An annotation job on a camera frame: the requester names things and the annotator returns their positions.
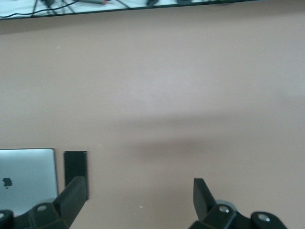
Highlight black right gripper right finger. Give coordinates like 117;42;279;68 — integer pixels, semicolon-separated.
189;177;288;229

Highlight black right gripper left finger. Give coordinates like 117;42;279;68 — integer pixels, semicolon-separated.
0;176;86;229

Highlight black smartphone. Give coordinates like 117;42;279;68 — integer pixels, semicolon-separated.
63;150;90;201

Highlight silver laptop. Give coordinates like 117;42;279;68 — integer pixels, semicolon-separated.
0;147;59;212

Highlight loose black cables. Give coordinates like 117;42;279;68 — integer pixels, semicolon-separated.
0;0;79;19

